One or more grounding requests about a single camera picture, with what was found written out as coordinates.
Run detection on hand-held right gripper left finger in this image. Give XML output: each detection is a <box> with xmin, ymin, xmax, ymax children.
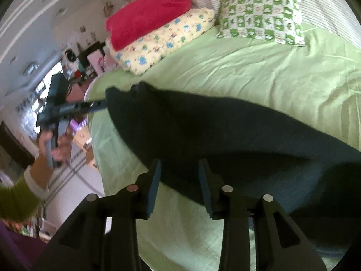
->
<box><xmin>34</xmin><ymin>159</ymin><xmax>162</xmax><ymax>271</ymax></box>

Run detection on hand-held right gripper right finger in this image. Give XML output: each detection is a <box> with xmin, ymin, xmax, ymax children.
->
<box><xmin>198</xmin><ymin>159</ymin><xmax>322</xmax><ymax>271</ymax></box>

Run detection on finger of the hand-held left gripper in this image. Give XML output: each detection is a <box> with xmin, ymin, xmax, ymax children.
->
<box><xmin>85</xmin><ymin>99</ymin><xmax>109</xmax><ymax>113</ymax></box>

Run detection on dark pants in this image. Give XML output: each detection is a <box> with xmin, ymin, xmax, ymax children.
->
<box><xmin>105</xmin><ymin>81</ymin><xmax>361</xmax><ymax>238</ymax></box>

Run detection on person's left forearm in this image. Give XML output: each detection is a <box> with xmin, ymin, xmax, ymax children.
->
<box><xmin>0</xmin><ymin>162</ymin><xmax>54</xmax><ymax>223</ymax></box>

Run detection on person's left hand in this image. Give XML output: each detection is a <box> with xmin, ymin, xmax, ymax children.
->
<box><xmin>38</xmin><ymin>126</ymin><xmax>74</xmax><ymax>168</ymax></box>

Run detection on pink box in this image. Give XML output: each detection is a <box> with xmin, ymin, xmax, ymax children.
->
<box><xmin>87</xmin><ymin>49</ymin><xmax>106</xmax><ymax>77</ymax></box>

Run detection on wooden bedside table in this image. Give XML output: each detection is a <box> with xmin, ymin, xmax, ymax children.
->
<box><xmin>72</xmin><ymin>126</ymin><xmax>99</xmax><ymax>171</ymax></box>

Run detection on yellow printed pillow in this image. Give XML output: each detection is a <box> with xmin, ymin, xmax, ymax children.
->
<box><xmin>109</xmin><ymin>7</ymin><xmax>216</xmax><ymax>76</ymax></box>

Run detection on red pillow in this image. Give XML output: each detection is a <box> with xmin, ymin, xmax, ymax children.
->
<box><xmin>105</xmin><ymin>0</ymin><xmax>193</xmax><ymax>50</ymax></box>

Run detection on green bed sheet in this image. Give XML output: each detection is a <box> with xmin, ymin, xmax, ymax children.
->
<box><xmin>86</xmin><ymin>23</ymin><xmax>361</xmax><ymax>271</ymax></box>

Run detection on green checkered pillow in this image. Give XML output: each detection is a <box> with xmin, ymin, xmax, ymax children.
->
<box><xmin>216</xmin><ymin>0</ymin><xmax>306</xmax><ymax>47</ymax></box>

